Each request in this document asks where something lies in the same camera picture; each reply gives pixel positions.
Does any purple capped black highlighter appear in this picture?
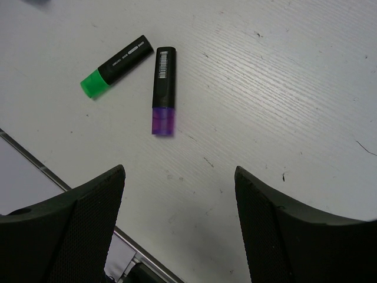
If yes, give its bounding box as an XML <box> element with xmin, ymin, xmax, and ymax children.
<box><xmin>151</xmin><ymin>47</ymin><xmax>177</xmax><ymax>136</ymax></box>

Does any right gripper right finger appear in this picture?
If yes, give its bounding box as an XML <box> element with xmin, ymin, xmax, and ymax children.
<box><xmin>234</xmin><ymin>167</ymin><xmax>376</xmax><ymax>282</ymax></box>

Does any green capped black highlighter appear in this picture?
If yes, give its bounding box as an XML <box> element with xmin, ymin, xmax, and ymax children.
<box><xmin>80</xmin><ymin>35</ymin><xmax>154</xmax><ymax>98</ymax></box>

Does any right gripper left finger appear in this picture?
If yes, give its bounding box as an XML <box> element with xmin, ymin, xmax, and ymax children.
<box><xmin>1</xmin><ymin>165</ymin><xmax>125</xmax><ymax>282</ymax></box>

